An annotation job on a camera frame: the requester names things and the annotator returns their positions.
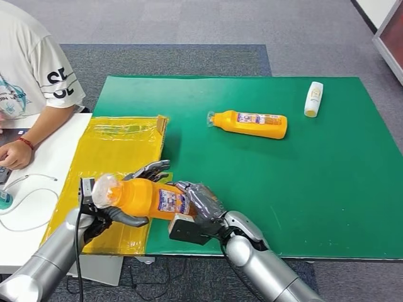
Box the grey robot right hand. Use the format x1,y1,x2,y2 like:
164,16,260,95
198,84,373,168
174,181,226,235

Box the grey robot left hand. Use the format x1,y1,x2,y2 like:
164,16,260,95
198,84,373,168
83,159,171,245

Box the orange detergent bottle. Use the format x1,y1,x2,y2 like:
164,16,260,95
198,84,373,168
207,109,288,140
92,174,195,221

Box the small white bottle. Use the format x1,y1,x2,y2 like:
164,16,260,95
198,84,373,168
303,81,324,118

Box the yellow film-wrapped board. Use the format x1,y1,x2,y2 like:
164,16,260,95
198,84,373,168
41,115,173,256

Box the green table mat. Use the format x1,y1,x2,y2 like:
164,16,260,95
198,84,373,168
93,75,403,260

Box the person's hand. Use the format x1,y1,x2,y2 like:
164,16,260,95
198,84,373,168
0,139,34,171

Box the dark grey laptop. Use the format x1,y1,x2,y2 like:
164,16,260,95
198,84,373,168
0,128,29,147

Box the teal round device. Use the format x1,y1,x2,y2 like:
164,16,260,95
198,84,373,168
0,191,14,211

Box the person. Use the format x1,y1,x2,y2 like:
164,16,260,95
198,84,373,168
0,0,86,171

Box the white-framed cabinet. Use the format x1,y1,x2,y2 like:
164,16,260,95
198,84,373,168
372,0,403,87

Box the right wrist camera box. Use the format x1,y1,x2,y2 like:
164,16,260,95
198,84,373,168
168,213,215,246

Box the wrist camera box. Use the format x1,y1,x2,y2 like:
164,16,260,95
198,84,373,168
168,213,215,246
80,177,96,206

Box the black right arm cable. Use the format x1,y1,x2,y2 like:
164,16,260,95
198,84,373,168
217,237,263,302

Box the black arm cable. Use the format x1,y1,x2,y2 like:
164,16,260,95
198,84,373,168
74,179,86,302
217,237,263,302

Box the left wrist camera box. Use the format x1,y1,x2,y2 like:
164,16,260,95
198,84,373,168
80,177,96,206

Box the black floor cables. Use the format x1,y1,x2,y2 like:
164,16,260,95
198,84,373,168
125,257,189,302

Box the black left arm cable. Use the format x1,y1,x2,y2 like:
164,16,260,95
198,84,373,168
74,179,86,302

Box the white cable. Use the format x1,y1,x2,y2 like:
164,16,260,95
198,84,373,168
0,174,60,233

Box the red bracelet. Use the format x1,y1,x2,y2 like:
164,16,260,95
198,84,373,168
16,137,35,151

